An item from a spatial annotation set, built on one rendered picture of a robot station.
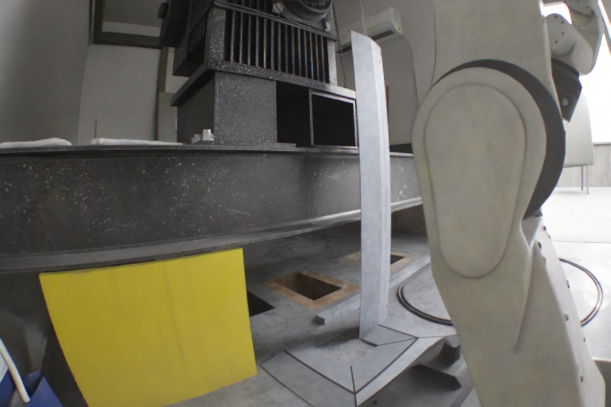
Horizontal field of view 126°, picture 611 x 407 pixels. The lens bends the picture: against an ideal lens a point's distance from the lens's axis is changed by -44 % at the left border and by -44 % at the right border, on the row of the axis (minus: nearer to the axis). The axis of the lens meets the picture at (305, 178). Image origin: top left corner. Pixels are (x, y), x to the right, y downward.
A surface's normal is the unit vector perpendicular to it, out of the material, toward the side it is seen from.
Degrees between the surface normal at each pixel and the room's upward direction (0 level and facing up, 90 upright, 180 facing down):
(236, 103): 90
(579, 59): 121
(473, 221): 90
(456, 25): 90
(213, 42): 90
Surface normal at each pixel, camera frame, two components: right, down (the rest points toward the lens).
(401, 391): -0.04, -1.00
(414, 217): -0.76, 0.04
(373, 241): 0.56, 0.00
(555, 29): -0.97, -0.15
